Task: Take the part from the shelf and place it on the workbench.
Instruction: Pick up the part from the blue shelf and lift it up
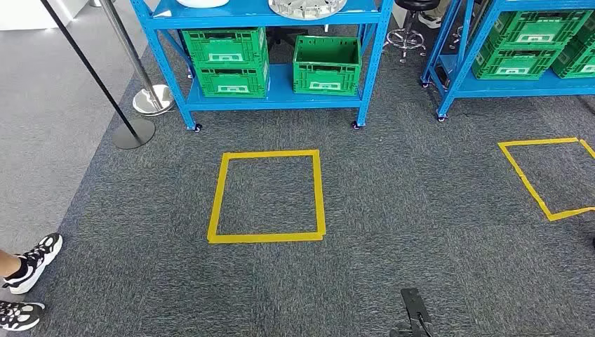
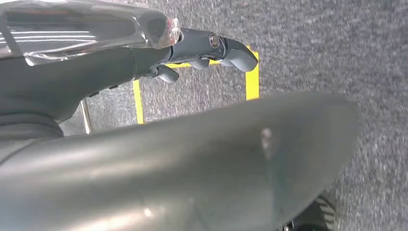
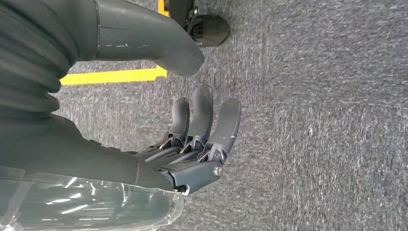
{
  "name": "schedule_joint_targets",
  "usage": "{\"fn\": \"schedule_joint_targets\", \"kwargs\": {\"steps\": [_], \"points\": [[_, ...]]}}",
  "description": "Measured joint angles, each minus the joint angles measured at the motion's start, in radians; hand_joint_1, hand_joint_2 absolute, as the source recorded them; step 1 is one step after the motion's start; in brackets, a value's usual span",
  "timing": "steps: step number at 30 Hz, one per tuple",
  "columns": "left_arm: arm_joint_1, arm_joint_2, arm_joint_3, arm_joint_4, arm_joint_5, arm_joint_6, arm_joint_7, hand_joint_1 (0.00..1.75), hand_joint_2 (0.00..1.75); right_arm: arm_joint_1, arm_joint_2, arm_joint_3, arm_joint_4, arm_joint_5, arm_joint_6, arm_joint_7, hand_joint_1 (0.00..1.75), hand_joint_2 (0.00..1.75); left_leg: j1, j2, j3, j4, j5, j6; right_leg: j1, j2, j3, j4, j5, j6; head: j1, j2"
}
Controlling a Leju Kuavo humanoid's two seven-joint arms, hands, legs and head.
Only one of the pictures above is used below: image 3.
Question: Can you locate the clear plastic hand cover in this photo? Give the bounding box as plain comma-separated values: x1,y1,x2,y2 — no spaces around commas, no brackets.
0,166,185,231

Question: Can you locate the yellow floor tape square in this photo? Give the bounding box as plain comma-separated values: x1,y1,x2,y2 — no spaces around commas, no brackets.
60,0,169,86

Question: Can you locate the black robot foot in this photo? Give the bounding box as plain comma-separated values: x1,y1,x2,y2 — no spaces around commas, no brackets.
168,0,231,48

